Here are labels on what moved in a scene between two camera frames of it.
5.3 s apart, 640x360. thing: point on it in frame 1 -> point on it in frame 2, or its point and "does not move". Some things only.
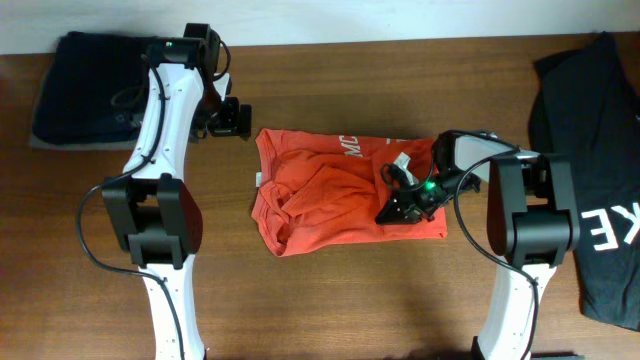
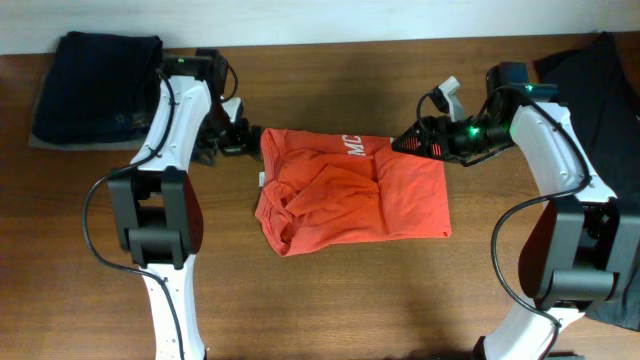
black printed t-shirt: x=585 y=103 does not move
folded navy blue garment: x=94 y=88 does not move
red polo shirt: x=318 y=191 does not move
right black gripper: x=410 y=208 -> x=427 y=125
